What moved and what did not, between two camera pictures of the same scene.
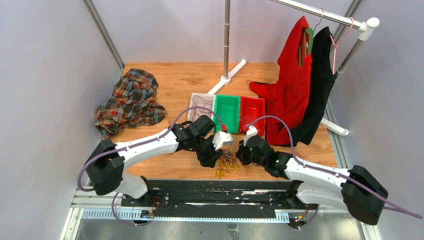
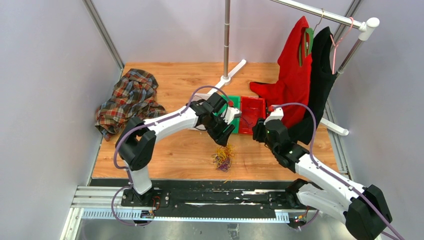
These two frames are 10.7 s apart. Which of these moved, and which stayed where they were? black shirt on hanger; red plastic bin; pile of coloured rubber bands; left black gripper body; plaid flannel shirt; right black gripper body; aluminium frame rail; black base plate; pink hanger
Moved: left black gripper body; pile of coloured rubber bands; right black gripper body
Stayed: pink hanger; plaid flannel shirt; black shirt on hanger; aluminium frame rail; red plastic bin; black base plate
